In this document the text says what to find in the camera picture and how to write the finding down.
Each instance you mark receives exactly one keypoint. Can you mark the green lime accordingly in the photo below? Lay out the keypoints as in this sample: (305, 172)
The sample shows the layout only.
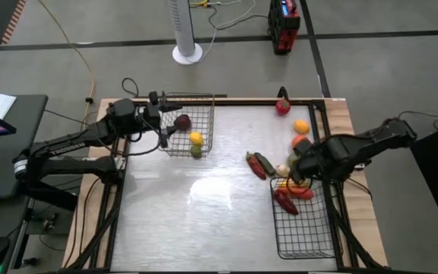
(196, 151)

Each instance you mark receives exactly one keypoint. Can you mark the yellow mango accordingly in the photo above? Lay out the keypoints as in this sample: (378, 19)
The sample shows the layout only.
(301, 126)

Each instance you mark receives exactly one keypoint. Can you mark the yellow lemon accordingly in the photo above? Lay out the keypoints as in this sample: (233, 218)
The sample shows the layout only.
(196, 138)

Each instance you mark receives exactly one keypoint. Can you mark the red tomato green stem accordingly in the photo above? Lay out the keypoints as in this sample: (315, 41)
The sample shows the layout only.
(283, 107)

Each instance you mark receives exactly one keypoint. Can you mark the white garlic bulb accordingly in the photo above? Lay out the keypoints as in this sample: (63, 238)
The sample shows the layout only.
(282, 170)

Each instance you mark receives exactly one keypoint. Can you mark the dark red long pepper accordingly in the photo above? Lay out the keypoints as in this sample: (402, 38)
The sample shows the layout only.
(285, 201)

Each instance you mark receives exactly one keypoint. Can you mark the yellow corn cob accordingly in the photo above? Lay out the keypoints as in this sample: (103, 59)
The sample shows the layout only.
(285, 183)

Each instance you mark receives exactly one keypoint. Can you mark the pale green fruit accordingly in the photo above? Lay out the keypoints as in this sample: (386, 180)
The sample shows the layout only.
(291, 159)

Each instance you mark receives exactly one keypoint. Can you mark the wooden table board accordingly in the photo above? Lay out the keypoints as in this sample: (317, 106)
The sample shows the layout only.
(338, 114)

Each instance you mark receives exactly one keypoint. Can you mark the black desk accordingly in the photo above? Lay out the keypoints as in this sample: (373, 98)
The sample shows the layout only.
(10, 152)

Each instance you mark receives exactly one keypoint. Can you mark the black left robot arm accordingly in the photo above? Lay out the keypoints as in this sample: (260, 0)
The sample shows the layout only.
(67, 147)

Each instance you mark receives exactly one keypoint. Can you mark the red black equipment box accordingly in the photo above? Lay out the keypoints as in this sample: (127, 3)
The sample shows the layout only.
(283, 24)

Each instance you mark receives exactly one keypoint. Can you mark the orange carrot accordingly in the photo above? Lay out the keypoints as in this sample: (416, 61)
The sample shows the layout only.
(302, 193)

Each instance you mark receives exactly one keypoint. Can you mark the dark green cucumber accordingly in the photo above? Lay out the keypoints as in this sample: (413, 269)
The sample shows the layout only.
(265, 163)

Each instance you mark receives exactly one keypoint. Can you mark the orange round fruit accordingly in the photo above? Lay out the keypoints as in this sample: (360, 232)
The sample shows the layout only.
(297, 140)

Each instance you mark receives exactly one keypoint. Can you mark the black table frame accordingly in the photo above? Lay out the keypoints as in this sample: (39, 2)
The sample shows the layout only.
(318, 108)

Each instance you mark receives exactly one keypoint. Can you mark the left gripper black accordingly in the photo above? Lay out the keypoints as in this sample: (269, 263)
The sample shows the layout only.
(152, 116)

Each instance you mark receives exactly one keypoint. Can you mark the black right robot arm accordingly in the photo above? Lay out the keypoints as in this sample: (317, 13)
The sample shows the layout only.
(375, 139)

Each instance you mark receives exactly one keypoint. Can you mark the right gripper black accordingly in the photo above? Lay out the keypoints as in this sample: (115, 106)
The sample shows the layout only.
(308, 165)

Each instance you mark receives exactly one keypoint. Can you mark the red chili pepper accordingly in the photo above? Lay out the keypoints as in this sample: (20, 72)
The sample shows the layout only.
(256, 166)

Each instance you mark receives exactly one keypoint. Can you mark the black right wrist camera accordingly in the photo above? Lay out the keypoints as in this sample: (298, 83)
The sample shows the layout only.
(303, 146)

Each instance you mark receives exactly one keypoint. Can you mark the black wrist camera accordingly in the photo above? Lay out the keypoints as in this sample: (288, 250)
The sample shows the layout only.
(154, 97)
(303, 146)

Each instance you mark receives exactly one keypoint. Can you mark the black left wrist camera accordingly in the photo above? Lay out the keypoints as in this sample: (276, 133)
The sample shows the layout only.
(154, 97)

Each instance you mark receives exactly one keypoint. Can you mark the white tower fan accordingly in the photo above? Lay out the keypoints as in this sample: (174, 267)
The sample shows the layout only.
(184, 30)

